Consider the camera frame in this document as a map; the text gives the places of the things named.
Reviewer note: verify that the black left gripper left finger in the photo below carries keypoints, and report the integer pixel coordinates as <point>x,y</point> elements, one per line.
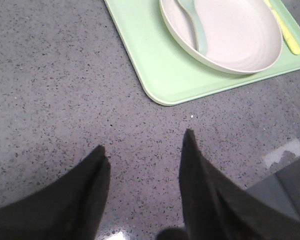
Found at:
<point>70,208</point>

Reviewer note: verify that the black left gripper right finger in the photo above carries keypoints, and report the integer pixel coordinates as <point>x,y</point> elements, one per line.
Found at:
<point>214,208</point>

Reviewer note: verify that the beige round plate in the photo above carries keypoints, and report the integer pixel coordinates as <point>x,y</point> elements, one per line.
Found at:
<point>243,36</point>

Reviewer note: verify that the yellow plastic fork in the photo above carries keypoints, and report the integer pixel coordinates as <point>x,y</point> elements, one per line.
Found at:
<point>288,37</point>

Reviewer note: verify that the light green serving tray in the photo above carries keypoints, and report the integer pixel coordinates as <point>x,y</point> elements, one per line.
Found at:
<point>167,73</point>

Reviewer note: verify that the pale green plastic spoon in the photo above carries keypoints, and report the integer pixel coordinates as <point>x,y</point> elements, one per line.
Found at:
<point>200,37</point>

